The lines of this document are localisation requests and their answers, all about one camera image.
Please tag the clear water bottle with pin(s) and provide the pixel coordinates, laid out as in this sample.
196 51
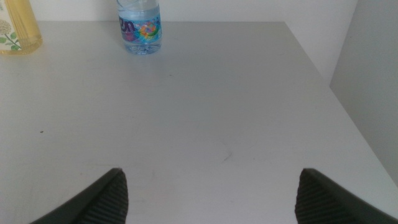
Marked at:
140 31

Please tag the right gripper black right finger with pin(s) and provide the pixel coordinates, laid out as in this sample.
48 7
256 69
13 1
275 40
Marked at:
320 202

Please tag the yellow tea bottle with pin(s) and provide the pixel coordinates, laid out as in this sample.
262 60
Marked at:
28 31

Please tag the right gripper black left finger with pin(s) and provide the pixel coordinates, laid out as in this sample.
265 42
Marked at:
105 202

